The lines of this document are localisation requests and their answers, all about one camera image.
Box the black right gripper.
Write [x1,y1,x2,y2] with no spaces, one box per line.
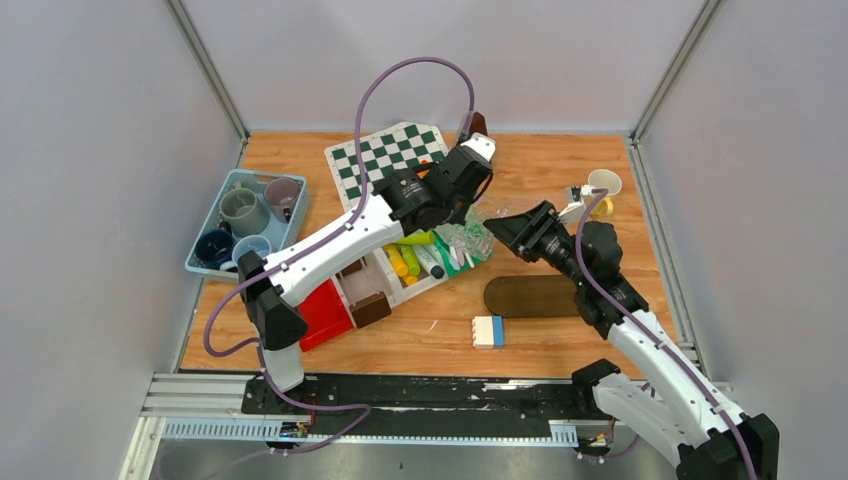
[483,201,589,289]

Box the cream mug yellow handle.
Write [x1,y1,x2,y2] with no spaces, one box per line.
[588,169,623,217]

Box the purple mug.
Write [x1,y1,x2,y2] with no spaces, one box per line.
[263,177,302,223]

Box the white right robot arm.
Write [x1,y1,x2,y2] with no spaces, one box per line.
[483,201,780,479]

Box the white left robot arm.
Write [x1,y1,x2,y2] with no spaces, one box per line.
[237,135,496,413]

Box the dark wooden oval tray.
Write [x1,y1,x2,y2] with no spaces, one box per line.
[483,274,580,318]

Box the white toothpaste tube black cap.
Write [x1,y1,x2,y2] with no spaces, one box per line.
[413,245,446,279]

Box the yellow toothpaste tube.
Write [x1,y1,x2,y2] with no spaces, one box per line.
[382,244,409,277]

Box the green plastic bin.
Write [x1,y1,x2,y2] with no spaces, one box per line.
[433,233,490,278]

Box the green white chessboard mat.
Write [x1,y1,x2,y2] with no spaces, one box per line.
[324,122,449,210]

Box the brown wooden metronome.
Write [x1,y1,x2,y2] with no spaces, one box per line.
[460,111,488,137]

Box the white blue toy brick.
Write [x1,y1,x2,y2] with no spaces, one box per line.
[471,316,505,349]

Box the white plastic bin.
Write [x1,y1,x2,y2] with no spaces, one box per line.
[335,252,398,313]

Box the brown wooden block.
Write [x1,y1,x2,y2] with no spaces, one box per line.
[349,292,392,329]

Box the red plastic bin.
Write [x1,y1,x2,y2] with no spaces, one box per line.
[298,278,354,352]

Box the light blue perforated basket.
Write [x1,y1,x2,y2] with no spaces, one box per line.
[184,169,310,283]

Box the light blue mug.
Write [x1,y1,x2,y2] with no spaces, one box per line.
[219,235,274,271]

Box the grey mug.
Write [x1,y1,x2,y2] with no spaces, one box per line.
[219,187,270,237]

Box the dark blue mug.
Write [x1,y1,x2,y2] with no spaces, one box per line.
[194,229,236,270]

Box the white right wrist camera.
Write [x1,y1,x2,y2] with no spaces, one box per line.
[558,184,594,226]

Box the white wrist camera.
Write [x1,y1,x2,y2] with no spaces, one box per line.
[461,132,496,162]
[558,184,594,226]

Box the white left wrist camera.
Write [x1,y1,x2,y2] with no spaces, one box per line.
[461,132,496,162]

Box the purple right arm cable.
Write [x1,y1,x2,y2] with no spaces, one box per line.
[572,188,760,480]

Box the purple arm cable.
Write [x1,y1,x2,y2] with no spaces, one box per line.
[201,56,477,458]
[572,188,760,480]

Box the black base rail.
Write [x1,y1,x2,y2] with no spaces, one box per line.
[241,374,610,438]

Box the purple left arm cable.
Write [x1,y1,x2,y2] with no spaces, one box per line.
[201,56,477,458]

